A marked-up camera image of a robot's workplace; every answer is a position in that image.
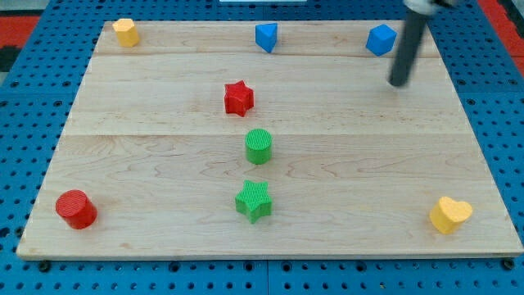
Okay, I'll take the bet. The wooden board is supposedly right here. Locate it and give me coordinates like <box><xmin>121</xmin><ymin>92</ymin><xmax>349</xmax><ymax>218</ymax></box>
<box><xmin>16</xmin><ymin>20</ymin><xmax>523</xmax><ymax>261</ymax></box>

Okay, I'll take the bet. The blue triangle block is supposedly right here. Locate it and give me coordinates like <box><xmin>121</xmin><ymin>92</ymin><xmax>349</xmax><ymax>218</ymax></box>
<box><xmin>255</xmin><ymin>23</ymin><xmax>278</xmax><ymax>53</ymax></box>

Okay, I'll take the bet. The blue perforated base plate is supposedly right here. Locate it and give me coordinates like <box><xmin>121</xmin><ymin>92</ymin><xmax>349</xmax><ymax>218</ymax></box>
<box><xmin>1</xmin><ymin>1</ymin><xmax>523</xmax><ymax>294</ymax></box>

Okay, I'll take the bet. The green cylinder block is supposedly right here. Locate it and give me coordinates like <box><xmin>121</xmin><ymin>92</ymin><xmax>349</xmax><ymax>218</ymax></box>
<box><xmin>245</xmin><ymin>129</ymin><xmax>273</xmax><ymax>165</ymax></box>

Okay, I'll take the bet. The black pusher rod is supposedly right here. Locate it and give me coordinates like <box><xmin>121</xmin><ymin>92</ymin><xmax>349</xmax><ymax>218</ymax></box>
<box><xmin>388</xmin><ymin>0</ymin><xmax>459</xmax><ymax>88</ymax></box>

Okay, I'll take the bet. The red cylinder block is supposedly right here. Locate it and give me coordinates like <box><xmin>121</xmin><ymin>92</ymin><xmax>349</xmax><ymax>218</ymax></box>
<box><xmin>55</xmin><ymin>189</ymin><xmax>97</xmax><ymax>229</ymax></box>

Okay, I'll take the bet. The yellow heart block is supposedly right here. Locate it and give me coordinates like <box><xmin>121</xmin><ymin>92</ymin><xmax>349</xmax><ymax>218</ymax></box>
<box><xmin>429</xmin><ymin>196</ymin><xmax>473</xmax><ymax>234</ymax></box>

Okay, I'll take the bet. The green star block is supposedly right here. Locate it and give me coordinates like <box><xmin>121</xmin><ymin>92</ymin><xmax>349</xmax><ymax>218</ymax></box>
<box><xmin>235</xmin><ymin>180</ymin><xmax>273</xmax><ymax>224</ymax></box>

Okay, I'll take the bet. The red star block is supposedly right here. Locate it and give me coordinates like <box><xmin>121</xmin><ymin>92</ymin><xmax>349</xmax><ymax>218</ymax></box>
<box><xmin>224</xmin><ymin>80</ymin><xmax>255</xmax><ymax>117</ymax></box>

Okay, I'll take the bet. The yellow hexagon block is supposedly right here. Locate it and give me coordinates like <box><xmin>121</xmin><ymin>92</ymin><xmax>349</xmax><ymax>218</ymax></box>
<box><xmin>112</xmin><ymin>18</ymin><xmax>140</xmax><ymax>48</ymax></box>

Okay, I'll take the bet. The blue cube block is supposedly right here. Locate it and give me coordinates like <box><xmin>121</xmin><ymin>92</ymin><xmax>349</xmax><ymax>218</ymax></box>
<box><xmin>366</xmin><ymin>24</ymin><xmax>397</xmax><ymax>57</ymax></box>

